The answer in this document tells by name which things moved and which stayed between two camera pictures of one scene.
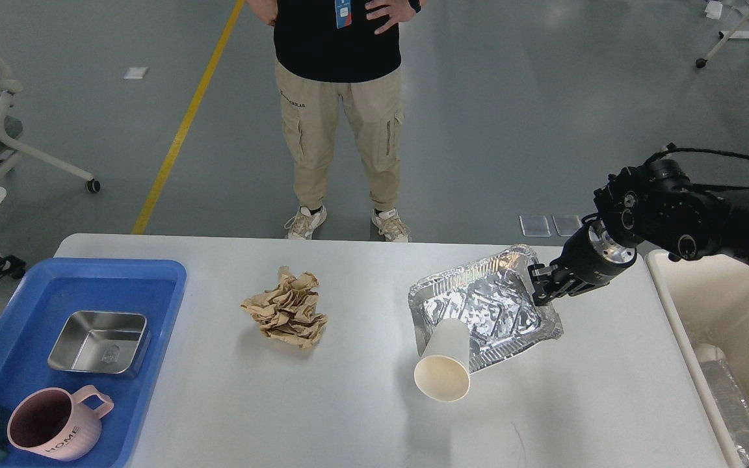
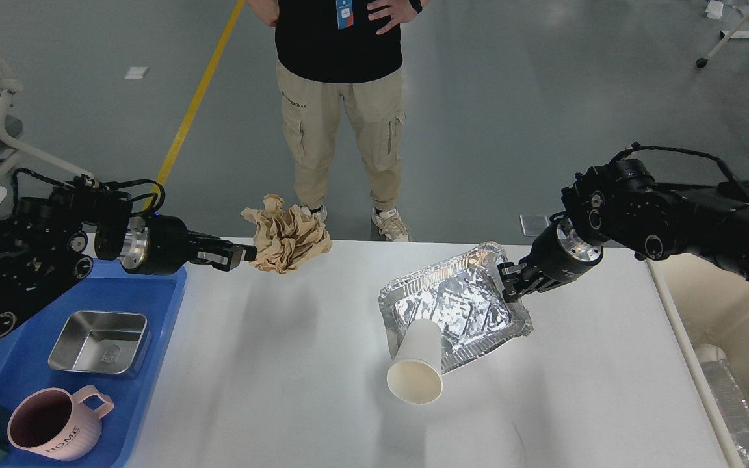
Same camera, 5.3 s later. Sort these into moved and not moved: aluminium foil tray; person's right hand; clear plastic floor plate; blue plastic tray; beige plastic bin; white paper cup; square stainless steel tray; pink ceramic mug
Moved: aluminium foil tray; white paper cup
Not moved: blue plastic tray; pink ceramic mug; person's right hand; clear plastic floor plate; beige plastic bin; square stainless steel tray
